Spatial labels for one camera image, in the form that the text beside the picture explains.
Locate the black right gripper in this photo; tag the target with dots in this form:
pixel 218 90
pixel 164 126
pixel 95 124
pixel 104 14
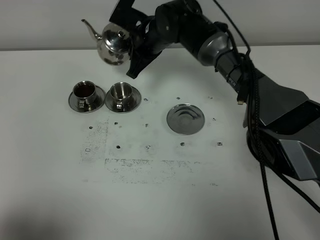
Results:
pixel 177 21

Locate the stainless steel teapot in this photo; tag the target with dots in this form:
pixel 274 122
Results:
pixel 113 44

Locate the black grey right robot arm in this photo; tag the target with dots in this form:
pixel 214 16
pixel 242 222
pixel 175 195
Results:
pixel 283 124

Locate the steel teapot saucer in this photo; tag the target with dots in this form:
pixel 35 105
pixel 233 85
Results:
pixel 185 119

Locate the right steel teacup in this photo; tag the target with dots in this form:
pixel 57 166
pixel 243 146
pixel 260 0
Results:
pixel 122 95

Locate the steel teacup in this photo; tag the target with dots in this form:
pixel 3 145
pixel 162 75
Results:
pixel 85 93
pixel 122 95

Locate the right steel saucer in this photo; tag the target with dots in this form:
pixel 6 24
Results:
pixel 133 103

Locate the left steel teacup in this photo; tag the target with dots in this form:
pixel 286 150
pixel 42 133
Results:
pixel 85 93

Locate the left steel saucer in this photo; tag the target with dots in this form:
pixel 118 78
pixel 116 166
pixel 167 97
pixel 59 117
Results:
pixel 98 103

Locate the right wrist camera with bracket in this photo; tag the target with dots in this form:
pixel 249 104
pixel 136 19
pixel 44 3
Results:
pixel 125 16

